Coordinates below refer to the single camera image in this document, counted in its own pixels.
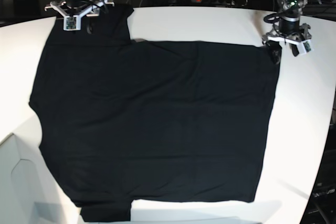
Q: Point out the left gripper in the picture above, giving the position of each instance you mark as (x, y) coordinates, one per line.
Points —
(289, 30)

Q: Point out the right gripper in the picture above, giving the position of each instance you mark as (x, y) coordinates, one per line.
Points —
(89, 23)

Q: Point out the black T-shirt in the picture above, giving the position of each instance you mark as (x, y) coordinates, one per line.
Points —
(166, 120)

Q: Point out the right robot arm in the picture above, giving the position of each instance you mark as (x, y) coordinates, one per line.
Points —
(73, 11)

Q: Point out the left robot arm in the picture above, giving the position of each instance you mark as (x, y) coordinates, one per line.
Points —
(286, 8)

